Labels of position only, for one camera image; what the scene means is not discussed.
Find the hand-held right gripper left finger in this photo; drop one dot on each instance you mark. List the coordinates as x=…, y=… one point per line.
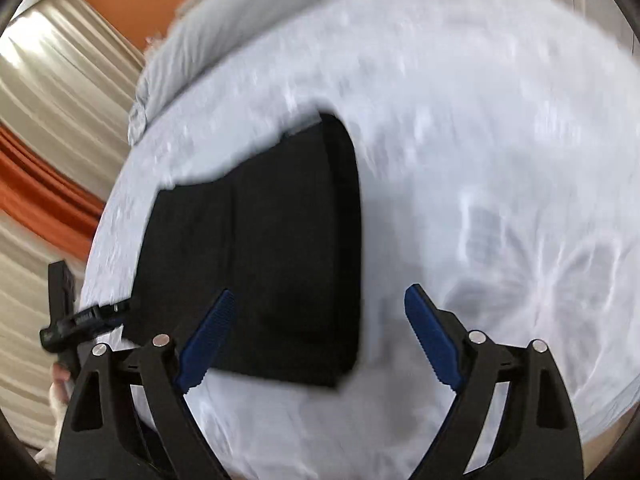
x=210, y=335

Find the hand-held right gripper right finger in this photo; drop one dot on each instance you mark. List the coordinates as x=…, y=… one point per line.
x=432, y=335

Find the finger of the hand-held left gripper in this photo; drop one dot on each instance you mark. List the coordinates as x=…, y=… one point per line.
x=105, y=315

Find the black pants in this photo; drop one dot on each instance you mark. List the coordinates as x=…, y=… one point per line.
x=280, y=240

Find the person's left forearm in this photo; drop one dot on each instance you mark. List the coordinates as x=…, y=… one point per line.
x=52, y=420

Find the person's left hand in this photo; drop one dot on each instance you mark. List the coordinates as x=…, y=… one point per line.
x=60, y=374

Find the orange curtain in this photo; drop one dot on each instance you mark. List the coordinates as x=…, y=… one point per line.
x=45, y=190

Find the white bed sheet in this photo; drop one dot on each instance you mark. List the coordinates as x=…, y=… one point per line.
x=475, y=135

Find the beige curtain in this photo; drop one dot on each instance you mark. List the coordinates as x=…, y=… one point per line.
x=65, y=75

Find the grey white pillow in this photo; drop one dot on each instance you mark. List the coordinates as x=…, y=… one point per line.
x=190, y=55

